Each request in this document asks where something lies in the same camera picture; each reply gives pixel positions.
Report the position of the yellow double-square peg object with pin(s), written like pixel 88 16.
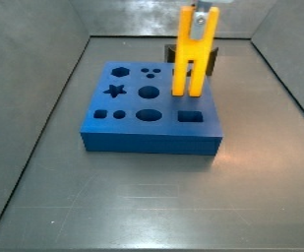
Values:
pixel 192 54

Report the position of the blue shape-sorting block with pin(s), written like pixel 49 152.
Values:
pixel 136 117

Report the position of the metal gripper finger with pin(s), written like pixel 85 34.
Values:
pixel 201 7

